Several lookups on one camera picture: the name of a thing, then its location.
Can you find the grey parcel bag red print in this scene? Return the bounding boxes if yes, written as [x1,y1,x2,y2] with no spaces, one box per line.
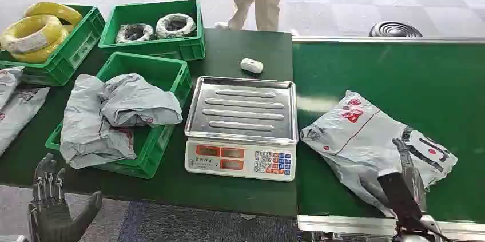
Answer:
[300,90,459,219]

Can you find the folded grey parcel bag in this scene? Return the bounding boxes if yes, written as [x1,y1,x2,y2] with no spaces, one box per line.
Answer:
[100,73,184,128]

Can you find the grey wrapped wire coil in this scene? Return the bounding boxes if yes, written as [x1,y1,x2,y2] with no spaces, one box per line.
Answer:
[114,22,157,44]
[154,13,198,41]

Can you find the flat grey parcel bag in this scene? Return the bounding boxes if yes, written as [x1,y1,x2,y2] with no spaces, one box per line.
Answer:
[0,66,25,111]
[0,86,50,157]

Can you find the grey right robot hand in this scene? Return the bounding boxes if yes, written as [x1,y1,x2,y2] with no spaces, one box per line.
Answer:
[377,137,428,231]

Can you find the green conveyor belt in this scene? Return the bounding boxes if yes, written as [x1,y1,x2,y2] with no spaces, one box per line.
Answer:
[291,36,485,238]

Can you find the yellow wire coil white label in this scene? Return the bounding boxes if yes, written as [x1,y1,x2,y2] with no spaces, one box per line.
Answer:
[0,14,69,54]

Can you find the large crumpled grey parcel bag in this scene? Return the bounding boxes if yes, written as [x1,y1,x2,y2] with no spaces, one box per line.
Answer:
[59,74,138,170]

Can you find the green plastic crate grey coils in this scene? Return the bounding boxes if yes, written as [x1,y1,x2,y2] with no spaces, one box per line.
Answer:
[98,0,206,62]

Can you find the black ribbed round object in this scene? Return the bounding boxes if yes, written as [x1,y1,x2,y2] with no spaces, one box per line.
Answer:
[368,21,424,38]

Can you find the small white oval device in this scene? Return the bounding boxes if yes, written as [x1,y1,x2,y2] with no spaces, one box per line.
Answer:
[240,57,265,74]

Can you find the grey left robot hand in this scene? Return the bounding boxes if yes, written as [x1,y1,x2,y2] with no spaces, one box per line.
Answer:
[27,153,104,242]

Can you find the electronic weighing scale steel pan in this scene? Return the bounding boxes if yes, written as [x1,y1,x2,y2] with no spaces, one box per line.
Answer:
[184,76,299,183]

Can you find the green plastic crate yellow coils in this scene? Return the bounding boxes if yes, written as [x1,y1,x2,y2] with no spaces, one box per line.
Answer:
[0,3,106,88]

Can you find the green plastic crate with parcels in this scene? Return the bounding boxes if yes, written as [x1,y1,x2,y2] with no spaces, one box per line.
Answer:
[45,51,193,180]

